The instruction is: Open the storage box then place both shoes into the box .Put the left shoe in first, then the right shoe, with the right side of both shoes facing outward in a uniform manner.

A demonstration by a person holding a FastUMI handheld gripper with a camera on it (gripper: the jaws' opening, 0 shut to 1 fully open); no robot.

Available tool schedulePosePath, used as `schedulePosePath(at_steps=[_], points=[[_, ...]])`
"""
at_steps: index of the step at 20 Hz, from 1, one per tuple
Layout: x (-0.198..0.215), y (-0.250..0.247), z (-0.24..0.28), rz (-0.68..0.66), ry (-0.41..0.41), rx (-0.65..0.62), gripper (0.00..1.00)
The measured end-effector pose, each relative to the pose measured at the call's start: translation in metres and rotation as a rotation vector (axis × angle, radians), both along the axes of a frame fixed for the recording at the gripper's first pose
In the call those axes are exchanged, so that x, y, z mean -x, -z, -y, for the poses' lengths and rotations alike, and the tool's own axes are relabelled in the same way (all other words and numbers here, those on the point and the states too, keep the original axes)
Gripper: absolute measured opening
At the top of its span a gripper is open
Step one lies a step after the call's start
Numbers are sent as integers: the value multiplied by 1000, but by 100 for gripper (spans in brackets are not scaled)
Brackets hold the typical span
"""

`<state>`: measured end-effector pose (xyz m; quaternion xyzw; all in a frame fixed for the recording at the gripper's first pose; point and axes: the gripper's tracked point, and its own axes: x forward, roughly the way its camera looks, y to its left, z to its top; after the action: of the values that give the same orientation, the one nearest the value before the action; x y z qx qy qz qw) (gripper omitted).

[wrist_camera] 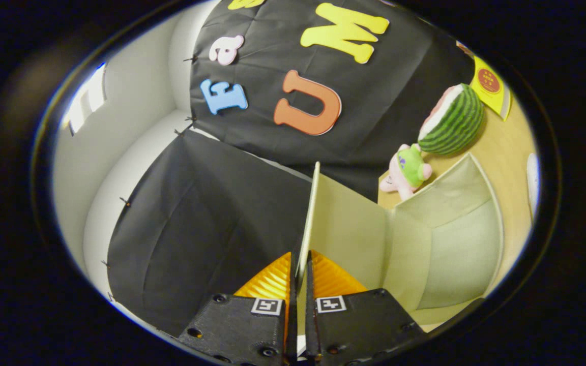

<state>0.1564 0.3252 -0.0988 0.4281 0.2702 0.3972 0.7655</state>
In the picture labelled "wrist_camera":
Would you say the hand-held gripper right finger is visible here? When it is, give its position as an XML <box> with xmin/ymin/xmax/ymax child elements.
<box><xmin>303</xmin><ymin>249</ymin><xmax>426</xmax><ymax>364</ymax></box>

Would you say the pink and green plush toy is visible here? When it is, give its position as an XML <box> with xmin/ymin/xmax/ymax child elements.
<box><xmin>379</xmin><ymin>144</ymin><xmax>432</xmax><ymax>201</ymax></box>

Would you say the watermelon slice plush toy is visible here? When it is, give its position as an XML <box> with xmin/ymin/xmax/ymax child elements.
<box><xmin>418</xmin><ymin>83</ymin><xmax>485</xmax><ymax>156</ymax></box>

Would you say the long ceiling light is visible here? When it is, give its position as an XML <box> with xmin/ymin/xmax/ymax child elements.
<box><xmin>62</xmin><ymin>64</ymin><xmax>108</xmax><ymax>135</ymax></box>

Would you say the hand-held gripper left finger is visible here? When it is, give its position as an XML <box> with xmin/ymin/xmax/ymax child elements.
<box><xmin>179</xmin><ymin>252</ymin><xmax>299</xmax><ymax>364</ymax></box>

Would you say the yellow book with red circle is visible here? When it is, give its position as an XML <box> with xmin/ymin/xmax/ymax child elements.
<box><xmin>470</xmin><ymin>55</ymin><xmax>512</xmax><ymax>121</ymax></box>

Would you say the white shoe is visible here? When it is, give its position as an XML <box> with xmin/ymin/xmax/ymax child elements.
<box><xmin>526</xmin><ymin>152</ymin><xmax>541</xmax><ymax>220</ymax></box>

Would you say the beige fabric storage box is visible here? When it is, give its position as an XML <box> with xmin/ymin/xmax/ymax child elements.
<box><xmin>296</xmin><ymin>152</ymin><xmax>505</xmax><ymax>356</ymax></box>

